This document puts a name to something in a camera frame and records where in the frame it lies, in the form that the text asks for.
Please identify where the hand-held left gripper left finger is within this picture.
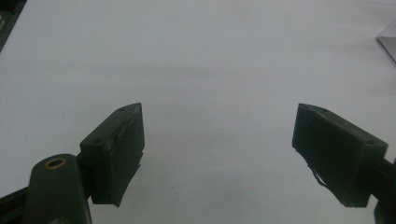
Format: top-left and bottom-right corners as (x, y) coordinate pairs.
(78, 102), (146, 208)

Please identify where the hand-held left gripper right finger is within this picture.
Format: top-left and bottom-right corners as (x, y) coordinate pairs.
(291, 103), (389, 209)

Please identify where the clear plastic organizer box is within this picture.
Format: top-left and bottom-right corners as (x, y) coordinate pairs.
(375, 19), (396, 68)

